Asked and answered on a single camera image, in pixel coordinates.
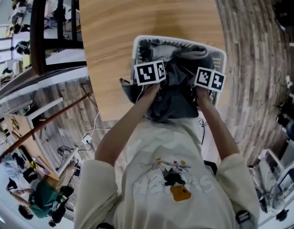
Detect dark wooden frame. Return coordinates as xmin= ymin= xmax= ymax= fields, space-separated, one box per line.
xmin=29 ymin=0 xmax=85 ymax=77

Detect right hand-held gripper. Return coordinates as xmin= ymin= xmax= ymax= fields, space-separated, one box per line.
xmin=191 ymin=66 xmax=227 ymax=106

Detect dark grey clothes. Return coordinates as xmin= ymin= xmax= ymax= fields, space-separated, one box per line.
xmin=119 ymin=61 xmax=200 ymax=124

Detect light wooden workbench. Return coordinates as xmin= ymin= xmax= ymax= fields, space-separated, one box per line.
xmin=3 ymin=113 xmax=61 ymax=181

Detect cream printed T-shirt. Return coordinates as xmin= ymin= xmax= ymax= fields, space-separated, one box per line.
xmin=73 ymin=117 xmax=261 ymax=229

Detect person's right forearm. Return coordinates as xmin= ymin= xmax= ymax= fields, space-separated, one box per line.
xmin=195 ymin=86 xmax=241 ymax=162

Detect person's left forearm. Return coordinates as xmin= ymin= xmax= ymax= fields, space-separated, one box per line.
xmin=94 ymin=83 xmax=162 ymax=161

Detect black cable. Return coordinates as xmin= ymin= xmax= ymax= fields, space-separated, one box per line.
xmin=197 ymin=117 xmax=209 ymax=146

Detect white shelving unit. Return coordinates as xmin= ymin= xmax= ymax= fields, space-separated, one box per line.
xmin=248 ymin=127 xmax=294 ymax=216

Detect black clothes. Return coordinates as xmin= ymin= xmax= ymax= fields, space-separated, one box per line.
xmin=138 ymin=41 xmax=154 ymax=63

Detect white plastic basket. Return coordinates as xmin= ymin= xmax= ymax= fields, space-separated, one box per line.
xmin=129 ymin=34 xmax=228 ymax=109

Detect white power strip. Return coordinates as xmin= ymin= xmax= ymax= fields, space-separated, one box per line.
xmin=81 ymin=133 xmax=94 ymax=146

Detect white power cable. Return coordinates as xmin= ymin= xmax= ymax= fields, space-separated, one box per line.
xmin=85 ymin=111 xmax=101 ymax=138

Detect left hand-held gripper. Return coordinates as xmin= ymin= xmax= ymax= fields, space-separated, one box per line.
xmin=133 ymin=60 xmax=167 ymax=99

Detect black round bin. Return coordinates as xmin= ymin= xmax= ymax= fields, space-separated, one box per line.
xmin=285 ymin=120 xmax=294 ymax=138

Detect light grey clothes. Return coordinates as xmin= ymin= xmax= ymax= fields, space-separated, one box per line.
xmin=146 ymin=40 xmax=209 ymax=65

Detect brown wooden rail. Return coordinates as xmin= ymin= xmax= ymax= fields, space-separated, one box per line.
xmin=0 ymin=91 xmax=93 ymax=176

